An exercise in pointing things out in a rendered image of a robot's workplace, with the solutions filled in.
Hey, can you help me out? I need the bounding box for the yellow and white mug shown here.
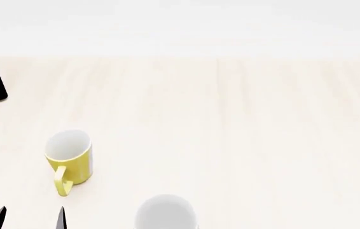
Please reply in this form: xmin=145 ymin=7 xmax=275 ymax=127
xmin=44 ymin=129 xmax=93 ymax=197

